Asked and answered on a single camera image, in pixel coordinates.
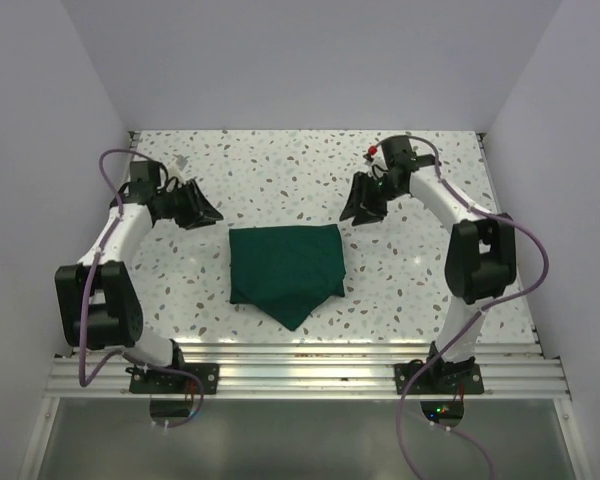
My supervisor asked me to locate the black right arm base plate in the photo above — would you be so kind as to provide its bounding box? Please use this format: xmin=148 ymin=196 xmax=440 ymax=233
xmin=393 ymin=357 xmax=485 ymax=395

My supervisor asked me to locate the green surgical drape cloth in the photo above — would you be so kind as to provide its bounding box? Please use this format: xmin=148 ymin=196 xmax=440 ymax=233
xmin=228 ymin=224 xmax=346 ymax=331

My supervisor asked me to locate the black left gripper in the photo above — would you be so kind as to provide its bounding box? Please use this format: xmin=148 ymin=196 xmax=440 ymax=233
xmin=159 ymin=179 xmax=223 ymax=230

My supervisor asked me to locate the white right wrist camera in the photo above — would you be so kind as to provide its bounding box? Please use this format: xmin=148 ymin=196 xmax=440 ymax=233
xmin=363 ymin=145 xmax=388 ymax=178

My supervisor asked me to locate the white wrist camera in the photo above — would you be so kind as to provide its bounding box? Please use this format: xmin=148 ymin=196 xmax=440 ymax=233
xmin=167 ymin=155 xmax=189 ymax=183
xmin=363 ymin=145 xmax=388 ymax=178

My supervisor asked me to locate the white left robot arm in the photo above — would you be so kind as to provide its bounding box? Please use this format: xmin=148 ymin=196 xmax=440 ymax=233
xmin=54 ymin=152 xmax=223 ymax=393

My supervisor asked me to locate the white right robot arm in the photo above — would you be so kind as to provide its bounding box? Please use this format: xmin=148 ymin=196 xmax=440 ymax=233
xmin=340 ymin=135 xmax=516 ymax=394

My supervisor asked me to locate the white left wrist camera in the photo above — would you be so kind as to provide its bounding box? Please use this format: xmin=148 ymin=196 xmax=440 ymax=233
xmin=167 ymin=155 xmax=189 ymax=183

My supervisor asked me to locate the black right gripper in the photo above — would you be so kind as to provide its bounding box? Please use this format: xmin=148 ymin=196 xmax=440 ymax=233
xmin=339 ymin=172 xmax=405 ymax=228

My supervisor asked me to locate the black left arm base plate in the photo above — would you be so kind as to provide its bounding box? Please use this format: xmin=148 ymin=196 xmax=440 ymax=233
xmin=125 ymin=363 xmax=220 ymax=395

